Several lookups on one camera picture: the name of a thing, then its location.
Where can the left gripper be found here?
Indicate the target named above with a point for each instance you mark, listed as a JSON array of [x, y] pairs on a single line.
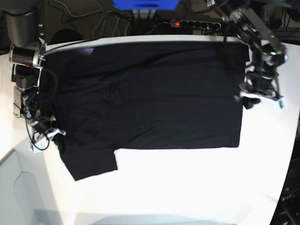
[[257, 86]]

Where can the black power strip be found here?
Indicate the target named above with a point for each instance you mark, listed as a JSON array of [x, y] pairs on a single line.
[[198, 25]]

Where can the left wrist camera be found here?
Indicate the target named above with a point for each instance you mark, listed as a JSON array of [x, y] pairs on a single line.
[[281, 103]]

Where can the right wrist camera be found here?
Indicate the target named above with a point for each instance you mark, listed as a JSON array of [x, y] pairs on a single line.
[[33, 148]]

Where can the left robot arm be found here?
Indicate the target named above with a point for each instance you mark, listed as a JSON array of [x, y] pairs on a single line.
[[268, 53]]

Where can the black T-shirt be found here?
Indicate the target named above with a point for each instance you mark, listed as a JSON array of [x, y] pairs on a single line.
[[162, 95]]

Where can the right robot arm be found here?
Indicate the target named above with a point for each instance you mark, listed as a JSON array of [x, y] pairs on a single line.
[[24, 23]]

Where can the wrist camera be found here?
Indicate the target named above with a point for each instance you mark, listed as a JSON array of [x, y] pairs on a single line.
[[33, 148], [281, 103]]

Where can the blue plastic box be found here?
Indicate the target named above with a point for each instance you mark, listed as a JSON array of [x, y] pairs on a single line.
[[145, 4]]

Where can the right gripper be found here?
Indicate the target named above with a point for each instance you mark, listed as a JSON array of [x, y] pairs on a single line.
[[43, 129]]

